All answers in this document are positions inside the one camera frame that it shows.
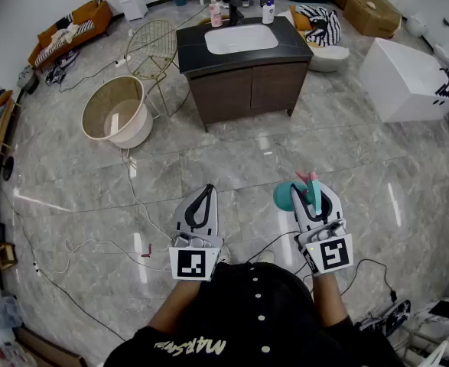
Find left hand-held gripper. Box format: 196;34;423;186
168;183;225;282

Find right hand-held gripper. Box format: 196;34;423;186
289;183;355;279

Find teal spray bottle pink nozzle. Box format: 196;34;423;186
272;171;325;217

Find person's right forearm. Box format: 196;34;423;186
311;271;350;329

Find person's left forearm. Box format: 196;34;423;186
147;278;203;330

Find pink pump bottle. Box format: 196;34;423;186
208;0;223;28

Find white bottle blue cap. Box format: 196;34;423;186
261;0;276;25

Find person's left white shoe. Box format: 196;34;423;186
216;244;233;264

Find person's white shoe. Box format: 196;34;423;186
255;249;277;264
216;244;233;264

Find person's right white shoe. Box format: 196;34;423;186
255;249;277;264

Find round beige laundry basket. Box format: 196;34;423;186
80;75;155;150

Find person's black buttoned shirt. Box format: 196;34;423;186
103;261;402;367

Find dark wooden vanity cabinet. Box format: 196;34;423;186
175;15;314;134

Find white round tub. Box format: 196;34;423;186
307;44;351;73

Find white sink basin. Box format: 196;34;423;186
203;23;280;56

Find black white striped cloth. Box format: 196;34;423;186
295;4;342;48

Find yellow cushion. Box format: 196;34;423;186
289;5;314;31

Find black round stand base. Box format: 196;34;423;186
2;155;16;182

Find dark shoes on floor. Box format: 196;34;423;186
44;49;80;86

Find large cardboard box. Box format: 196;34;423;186
342;0;403;40

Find black faucet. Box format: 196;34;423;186
228;3;246;28

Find grey bag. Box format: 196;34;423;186
16;65;41;95

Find wooden side shelf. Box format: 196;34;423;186
0;89;21;153

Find striped blanket on sofa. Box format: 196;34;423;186
34;18;96;67

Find orange sofa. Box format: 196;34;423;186
28;0;114;73

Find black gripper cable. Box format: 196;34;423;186
242;230;399;304

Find white cabinet black handles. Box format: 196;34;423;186
358;37;449;124

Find gold wire chair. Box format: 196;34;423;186
125;18;191;120

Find black floor cable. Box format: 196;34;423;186
0;158;128;343

